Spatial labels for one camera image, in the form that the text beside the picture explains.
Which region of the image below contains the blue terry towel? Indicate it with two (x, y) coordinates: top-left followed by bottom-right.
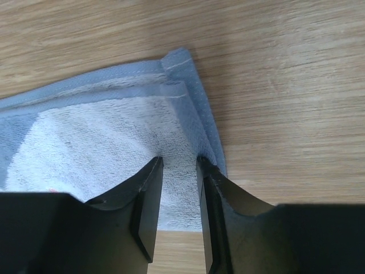
(1, 49), (226, 231)

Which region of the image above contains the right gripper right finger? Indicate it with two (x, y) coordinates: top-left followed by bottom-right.
(196, 157), (364, 273)

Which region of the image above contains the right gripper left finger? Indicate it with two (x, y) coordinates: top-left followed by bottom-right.
(1, 157), (163, 273)

